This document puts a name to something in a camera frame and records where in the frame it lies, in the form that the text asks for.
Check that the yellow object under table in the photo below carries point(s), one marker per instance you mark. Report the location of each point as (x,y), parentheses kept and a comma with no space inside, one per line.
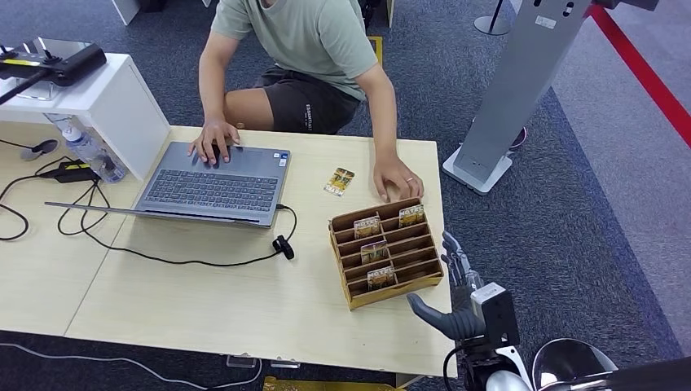
(324,385)

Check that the dark round floor base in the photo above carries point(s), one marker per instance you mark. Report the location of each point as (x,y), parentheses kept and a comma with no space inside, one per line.
(519,137)

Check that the person's left forearm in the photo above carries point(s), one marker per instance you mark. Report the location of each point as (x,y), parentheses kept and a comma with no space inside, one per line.
(384,124)

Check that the clear table edge clip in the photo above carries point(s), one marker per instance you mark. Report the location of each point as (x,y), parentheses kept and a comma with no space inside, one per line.
(242,361)
(285,364)

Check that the grey open laptop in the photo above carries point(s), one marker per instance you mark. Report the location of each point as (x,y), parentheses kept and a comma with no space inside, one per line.
(216,189)

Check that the grey barrier post head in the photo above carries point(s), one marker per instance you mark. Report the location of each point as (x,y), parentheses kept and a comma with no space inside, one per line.
(629,4)

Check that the clear plastic water bottle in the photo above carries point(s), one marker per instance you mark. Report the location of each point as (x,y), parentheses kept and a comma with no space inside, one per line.
(92,154)

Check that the white cabinet box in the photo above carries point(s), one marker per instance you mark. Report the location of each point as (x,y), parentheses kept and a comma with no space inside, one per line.
(108,102)

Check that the grey kiosk stand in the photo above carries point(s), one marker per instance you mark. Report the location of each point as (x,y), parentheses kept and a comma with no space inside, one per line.
(518,81)

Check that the wooden card holder box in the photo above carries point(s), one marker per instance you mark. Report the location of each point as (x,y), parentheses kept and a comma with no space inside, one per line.
(415,256)

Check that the black power adapter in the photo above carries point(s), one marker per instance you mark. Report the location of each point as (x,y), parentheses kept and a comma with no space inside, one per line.
(70,172)

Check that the white furniture panel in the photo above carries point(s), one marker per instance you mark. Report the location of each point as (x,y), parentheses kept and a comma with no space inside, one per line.
(125,10)

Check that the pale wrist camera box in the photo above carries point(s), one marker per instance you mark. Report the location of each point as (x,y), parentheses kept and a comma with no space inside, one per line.
(496,313)

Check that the red barrier belt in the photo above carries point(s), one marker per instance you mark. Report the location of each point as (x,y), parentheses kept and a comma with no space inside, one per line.
(642,73)

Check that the person's right forearm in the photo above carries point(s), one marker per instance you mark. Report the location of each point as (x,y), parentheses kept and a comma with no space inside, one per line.
(211,92)

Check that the black stanchion post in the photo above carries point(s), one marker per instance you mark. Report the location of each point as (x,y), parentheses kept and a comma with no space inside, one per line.
(491,24)

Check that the clear acrylic stand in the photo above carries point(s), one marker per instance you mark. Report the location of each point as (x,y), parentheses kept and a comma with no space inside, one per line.
(35,92)

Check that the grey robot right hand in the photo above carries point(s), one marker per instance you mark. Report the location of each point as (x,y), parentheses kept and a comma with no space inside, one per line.
(459,324)

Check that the black controller device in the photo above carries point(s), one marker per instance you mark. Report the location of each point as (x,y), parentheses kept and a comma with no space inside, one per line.
(70,62)

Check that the person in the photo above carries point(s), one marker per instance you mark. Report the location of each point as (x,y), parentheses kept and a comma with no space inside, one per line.
(302,38)

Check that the person's right hand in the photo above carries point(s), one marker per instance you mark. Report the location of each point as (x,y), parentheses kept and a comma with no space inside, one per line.
(216,137)

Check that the person's left hand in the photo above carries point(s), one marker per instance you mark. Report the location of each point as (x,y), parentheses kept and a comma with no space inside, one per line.
(394,172)

